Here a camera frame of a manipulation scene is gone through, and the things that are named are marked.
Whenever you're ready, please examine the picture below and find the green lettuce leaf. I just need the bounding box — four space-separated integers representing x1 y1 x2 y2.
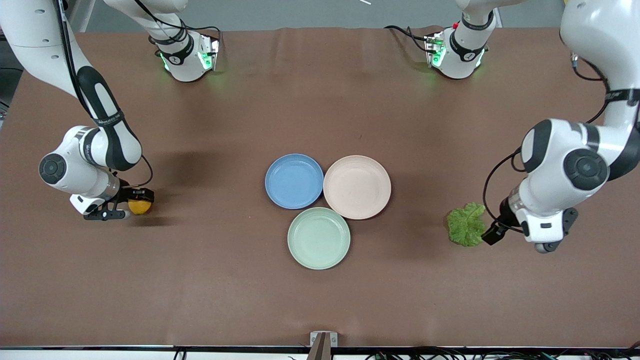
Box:
446 202 487 247

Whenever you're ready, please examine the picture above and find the brown table cover sheet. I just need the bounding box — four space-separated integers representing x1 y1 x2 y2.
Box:
0 26 640 348

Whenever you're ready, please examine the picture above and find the pale pink round plate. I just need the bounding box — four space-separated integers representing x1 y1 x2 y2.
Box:
323 155 392 221

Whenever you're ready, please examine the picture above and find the blue round plate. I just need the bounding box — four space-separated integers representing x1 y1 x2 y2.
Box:
264 153 325 210

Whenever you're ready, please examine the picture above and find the pale green round plate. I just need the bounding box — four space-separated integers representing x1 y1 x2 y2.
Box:
287 206 352 271

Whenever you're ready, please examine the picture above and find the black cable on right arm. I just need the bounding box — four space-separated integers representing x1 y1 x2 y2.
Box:
52 0 155 189

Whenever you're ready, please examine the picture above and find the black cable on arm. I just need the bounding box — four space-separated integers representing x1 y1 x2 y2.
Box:
52 0 155 189
481 147 526 235

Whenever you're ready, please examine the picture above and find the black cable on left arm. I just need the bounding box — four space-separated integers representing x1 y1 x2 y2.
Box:
481 147 526 235

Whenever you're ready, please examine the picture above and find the black cable at right arm base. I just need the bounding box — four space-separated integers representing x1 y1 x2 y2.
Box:
132 0 222 33

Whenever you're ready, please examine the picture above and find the black cable at arm base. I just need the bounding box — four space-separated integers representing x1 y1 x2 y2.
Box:
132 0 222 33
383 24 432 52

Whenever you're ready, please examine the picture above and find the grey metal table edge bracket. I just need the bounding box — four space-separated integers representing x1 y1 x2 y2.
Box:
309 331 339 360

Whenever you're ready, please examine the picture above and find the black cable at left arm base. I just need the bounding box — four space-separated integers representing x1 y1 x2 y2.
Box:
383 24 432 52

